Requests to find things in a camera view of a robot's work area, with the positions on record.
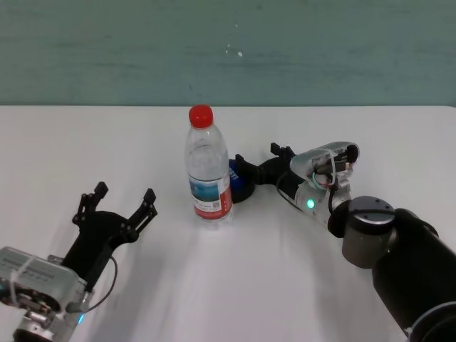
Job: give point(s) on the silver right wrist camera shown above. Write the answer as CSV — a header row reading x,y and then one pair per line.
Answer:
x,y
313,156

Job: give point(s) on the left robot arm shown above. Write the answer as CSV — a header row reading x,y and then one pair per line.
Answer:
x,y
35,327

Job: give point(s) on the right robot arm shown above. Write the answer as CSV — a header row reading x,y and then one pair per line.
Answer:
x,y
409,256

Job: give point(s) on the clear water bottle red cap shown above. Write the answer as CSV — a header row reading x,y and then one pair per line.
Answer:
x,y
208,171

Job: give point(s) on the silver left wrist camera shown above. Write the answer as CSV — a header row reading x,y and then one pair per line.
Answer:
x,y
35,270

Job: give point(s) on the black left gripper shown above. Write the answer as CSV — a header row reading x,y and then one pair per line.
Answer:
x,y
96,238

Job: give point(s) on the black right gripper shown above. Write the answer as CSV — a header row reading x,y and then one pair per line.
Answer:
x,y
272,172

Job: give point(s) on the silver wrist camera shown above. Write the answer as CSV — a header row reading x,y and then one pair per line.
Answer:
x,y
35,270
313,156

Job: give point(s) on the blue push button black base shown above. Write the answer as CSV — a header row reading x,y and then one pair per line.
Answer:
x,y
240,185

